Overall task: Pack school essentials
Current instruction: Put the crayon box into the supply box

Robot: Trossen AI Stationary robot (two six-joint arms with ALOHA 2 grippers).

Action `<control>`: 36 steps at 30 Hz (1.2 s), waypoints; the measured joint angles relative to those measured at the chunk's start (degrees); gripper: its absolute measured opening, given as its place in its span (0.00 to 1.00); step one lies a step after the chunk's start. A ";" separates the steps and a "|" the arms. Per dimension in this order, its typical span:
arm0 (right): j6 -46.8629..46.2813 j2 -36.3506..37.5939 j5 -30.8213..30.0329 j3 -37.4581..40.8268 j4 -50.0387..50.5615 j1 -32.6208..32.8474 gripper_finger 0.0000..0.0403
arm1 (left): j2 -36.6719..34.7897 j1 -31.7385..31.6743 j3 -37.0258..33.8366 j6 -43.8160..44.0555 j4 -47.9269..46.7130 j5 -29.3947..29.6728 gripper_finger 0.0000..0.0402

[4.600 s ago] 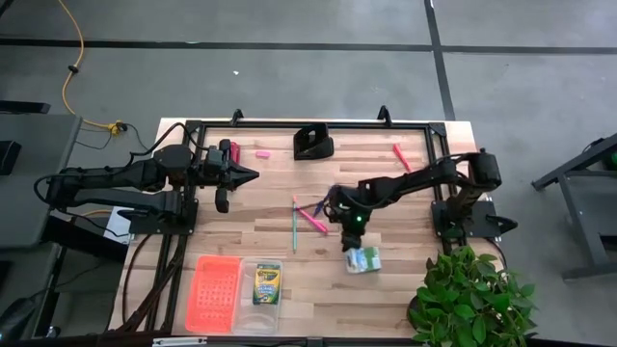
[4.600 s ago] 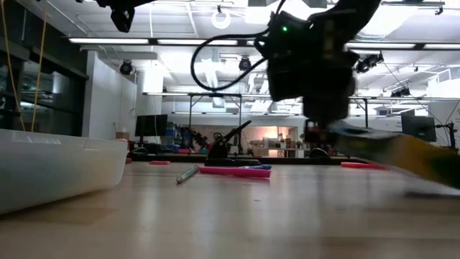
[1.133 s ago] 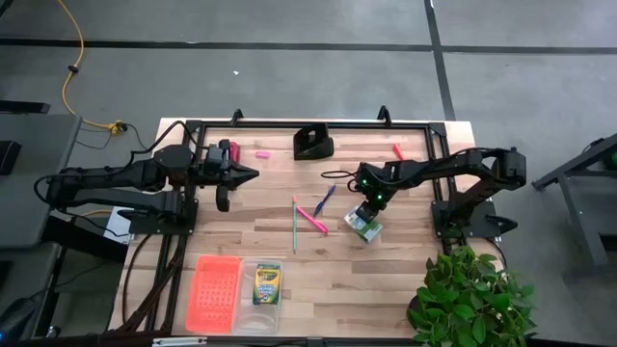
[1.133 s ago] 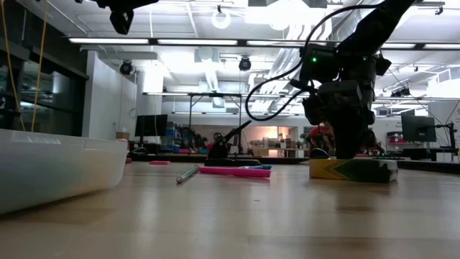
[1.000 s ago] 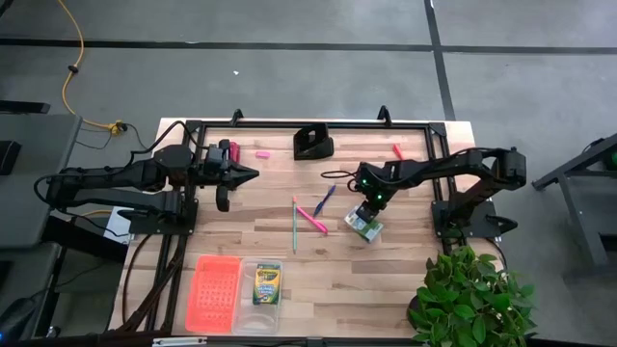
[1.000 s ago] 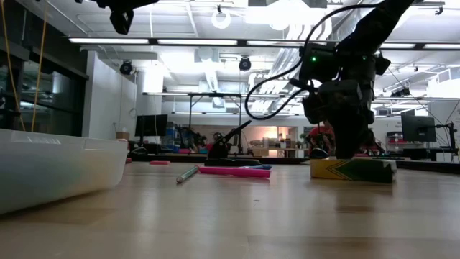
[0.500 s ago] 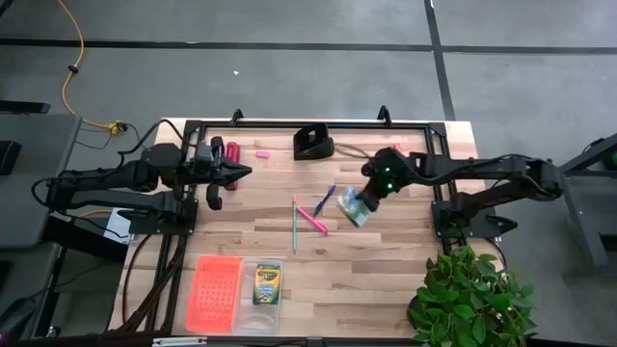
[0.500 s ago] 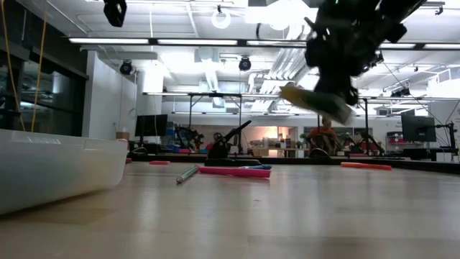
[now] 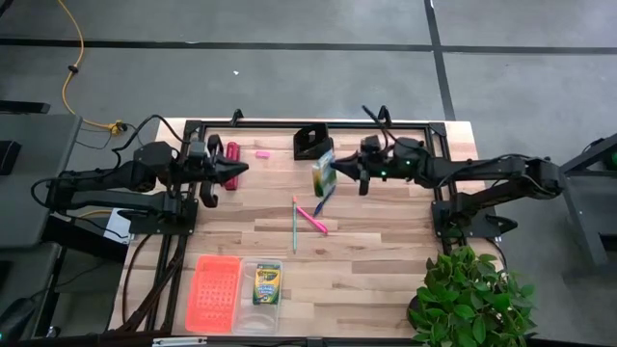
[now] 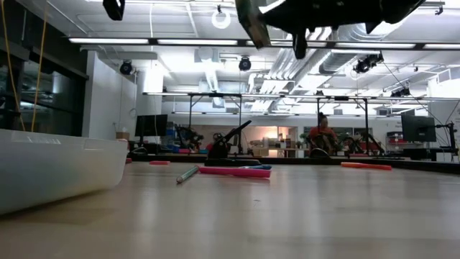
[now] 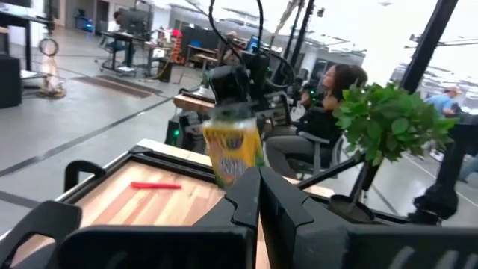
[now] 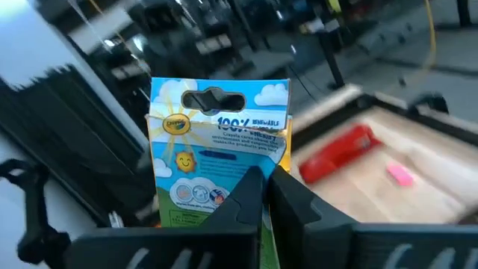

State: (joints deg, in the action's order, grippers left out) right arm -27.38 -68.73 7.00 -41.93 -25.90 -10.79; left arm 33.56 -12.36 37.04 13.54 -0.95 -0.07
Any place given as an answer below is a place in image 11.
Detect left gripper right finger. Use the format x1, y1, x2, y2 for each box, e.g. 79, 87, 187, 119
260, 167, 478, 269

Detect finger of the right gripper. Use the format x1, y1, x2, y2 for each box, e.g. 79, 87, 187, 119
237, 99, 261, 120
209, 103, 237, 121

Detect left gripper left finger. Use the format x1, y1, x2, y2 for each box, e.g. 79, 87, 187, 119
0, 167, 261, 269

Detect yellow crayon box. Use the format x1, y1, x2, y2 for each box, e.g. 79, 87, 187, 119
202, 117, 265, 188

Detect red marker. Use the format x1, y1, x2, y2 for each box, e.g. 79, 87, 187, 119
130, 181, 183, 191

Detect black device with green light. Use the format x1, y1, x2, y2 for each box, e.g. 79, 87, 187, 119
164, 111, 210, 154

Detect seated person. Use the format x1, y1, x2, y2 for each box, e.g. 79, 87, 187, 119
263, 63, 369, 180

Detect grey office chair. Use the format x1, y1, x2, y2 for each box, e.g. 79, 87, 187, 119
285, 130, 344, 176

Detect green potted plant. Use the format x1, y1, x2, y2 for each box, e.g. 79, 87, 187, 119
328, 81, 459, 225

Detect black box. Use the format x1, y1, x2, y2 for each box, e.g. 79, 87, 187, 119
0, 54, 22, 109

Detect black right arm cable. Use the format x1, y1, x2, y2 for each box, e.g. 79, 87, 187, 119
207, 0, 266, 72

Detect black pedestal stand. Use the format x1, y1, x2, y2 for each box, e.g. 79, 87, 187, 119
406, 111, 478, 226

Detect black hook-shaped frame bracket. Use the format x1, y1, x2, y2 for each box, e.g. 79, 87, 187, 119
63, 160, 108, 194

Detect ring-topped floor lamp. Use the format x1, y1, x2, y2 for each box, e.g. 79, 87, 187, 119
37, 37, 67, 100

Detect black diagonal rig post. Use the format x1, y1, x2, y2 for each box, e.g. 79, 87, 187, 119
399, 0, 460, 94

